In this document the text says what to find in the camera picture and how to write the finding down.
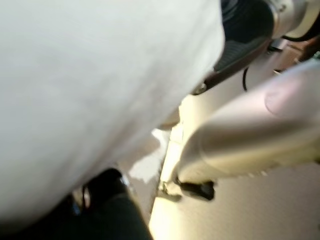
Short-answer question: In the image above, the white duvet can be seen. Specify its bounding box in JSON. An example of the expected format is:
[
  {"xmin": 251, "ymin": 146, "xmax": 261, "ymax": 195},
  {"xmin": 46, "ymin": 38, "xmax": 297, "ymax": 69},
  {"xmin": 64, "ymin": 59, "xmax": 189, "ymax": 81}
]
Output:
[{"xmin": 0, "ymin": 0, "xmax": 225, "ymax": 226}]

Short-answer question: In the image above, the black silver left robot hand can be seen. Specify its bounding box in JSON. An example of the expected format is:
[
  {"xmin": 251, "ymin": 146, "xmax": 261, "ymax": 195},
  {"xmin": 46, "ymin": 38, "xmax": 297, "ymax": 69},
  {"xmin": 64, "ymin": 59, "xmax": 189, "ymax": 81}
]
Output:
[{"xmin": 0, "ymin": 168, "xmax": 151, "ymax": 240}]

